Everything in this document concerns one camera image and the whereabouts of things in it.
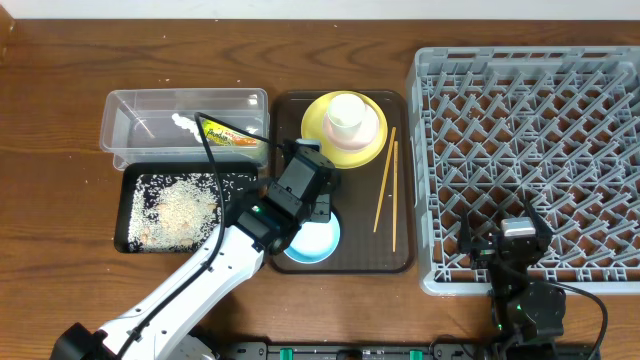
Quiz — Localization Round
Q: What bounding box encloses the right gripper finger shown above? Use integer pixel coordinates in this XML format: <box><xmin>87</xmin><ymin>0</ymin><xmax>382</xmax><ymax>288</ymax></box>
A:
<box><xmin>523</xmin><ymin>199</ymin><xmax>553</xmax><ymax>240</ymax></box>
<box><xmin>459</xmin><ymin>208</ymin><xmax>472</xmax><ymax>253</ymax></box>

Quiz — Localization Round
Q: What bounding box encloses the light blue bowl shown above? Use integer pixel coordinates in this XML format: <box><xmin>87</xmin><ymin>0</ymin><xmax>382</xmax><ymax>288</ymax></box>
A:
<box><xmin>284</xmin><ymin>212</ymin><xmax>341</xmax><ymax>264</ymax></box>

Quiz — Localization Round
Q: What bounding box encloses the green snack wrapper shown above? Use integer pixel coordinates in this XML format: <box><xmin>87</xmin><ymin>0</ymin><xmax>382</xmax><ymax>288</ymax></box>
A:
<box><xmin>201</xmin><ymin>119</ymin><xmax>257</xmax><ymax>147</ymax></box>

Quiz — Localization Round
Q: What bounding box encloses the white tissue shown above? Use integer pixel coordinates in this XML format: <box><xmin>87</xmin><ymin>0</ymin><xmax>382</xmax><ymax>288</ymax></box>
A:
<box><xmin>171</xmin><ymin>113</ymin><xmax>202</xmax><ymax>143</ymax></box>

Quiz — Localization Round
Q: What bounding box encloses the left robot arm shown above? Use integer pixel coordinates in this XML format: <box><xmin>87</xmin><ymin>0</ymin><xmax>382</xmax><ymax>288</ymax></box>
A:
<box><xmin>51</xmin><ymin>142</ymin><xmax>338</xmax><ymax>359</ymax></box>

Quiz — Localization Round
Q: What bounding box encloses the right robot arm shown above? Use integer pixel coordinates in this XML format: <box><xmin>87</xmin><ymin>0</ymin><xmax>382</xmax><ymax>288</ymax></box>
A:
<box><xmin>457</xmin><ymin>202</ymin><xmax>566</xmax><ymax>359</ymax></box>

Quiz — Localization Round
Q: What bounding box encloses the grey dishwasher rack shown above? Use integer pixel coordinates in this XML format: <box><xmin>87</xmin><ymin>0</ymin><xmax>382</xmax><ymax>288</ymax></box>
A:
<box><xmin>407</xmin><ymin>46</ymin><xmax>639</xmax><ymax>296</ymax></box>

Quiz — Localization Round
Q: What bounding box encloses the black waste tray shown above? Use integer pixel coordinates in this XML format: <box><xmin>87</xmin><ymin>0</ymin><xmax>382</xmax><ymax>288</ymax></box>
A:
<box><xmin>114</xmin><ymin>162</ymin><xmax>258</xmax><ymax>253</ymax></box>

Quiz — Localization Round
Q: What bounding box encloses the yellow plate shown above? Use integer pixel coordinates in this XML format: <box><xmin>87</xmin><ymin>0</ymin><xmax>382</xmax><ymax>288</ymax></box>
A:
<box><xmin>301</xmin><ymin>91</ymin><xmax>388</xmax><ymax>169</ymax></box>

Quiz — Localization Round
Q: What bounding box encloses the brown serving tray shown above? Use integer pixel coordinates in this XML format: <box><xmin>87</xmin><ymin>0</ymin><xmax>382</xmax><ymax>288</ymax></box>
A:
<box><xmin>270</xmin><ymin>90</ymin><xmax>416</xmax><ymax>275</ymax></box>

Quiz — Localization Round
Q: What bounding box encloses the white cup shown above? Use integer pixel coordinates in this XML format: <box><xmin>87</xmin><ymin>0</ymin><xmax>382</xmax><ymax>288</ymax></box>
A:
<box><xmin>327</xmin><ymin>94</ymin><xmax>365</xmax><ymax>138</ymax></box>

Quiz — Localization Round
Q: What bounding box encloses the pink bowl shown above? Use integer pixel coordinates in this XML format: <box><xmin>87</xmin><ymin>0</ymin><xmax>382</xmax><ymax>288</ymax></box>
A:
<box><xmin>323</xmin><ymin>104</ymin><xmax>380</xmax><ymax>152</ymax></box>

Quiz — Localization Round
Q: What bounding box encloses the left wooden chopstick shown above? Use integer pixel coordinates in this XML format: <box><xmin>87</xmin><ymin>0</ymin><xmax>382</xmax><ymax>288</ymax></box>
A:
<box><xmin>373</xmin><ymin>127</ymin><xmax>396</xmax><ymax>233</ymax></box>

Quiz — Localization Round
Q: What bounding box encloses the spilled rice pile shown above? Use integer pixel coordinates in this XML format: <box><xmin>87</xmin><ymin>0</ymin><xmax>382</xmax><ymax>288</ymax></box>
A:
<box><xmin>125</xmin><ymin>172</ymin><xmax>257</xmax><ymax>253</ymax></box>

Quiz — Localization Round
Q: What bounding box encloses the clear plastic bin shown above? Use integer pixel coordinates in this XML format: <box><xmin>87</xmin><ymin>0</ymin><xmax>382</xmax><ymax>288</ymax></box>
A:
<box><xmin>100</xmin><ymin>88</ymin><xmax>270</xmax><ymax>170</ymax></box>

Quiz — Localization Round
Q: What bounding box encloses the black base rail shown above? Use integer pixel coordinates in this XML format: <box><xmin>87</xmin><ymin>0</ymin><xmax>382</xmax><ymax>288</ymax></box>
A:
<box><xmin>217</xmin><ymin>337</ymin><xmax>601</xmax><ymax>360</ymax></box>

